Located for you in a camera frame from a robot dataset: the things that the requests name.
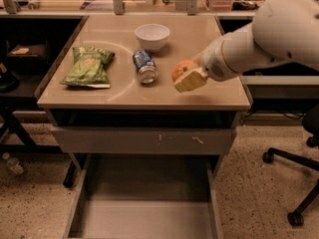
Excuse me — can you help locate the closed top drawer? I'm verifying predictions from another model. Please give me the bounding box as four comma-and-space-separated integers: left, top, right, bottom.
51, 126, 236, 155

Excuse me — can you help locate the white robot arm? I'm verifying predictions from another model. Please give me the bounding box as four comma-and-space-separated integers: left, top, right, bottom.
171, 0, 319, 93

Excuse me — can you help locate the open middle drawer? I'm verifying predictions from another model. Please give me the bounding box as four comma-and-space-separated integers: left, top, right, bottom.
63, 155, 223, 239

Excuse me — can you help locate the green chip bag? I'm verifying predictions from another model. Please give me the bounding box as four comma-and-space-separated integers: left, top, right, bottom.
61, 46, 115, 89

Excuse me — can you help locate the white bowl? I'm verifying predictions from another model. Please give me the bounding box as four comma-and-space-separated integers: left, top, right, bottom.
135, 24, 170, 52

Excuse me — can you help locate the orange fruit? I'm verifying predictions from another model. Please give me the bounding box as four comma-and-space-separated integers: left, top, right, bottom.
171, 60, 198, 83

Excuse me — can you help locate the blue soda can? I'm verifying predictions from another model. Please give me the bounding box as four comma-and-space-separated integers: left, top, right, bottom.
133, 49, 158, 85

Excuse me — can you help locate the clear plastic bottle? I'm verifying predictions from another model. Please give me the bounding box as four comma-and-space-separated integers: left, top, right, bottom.
2, 152, 24, 175

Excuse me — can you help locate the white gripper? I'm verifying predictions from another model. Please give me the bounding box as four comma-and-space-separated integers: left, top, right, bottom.
173, 37, 239, 93

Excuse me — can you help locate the grey drawer cabinet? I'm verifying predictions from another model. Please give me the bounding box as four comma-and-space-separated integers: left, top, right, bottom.
34, 13, 253, 239

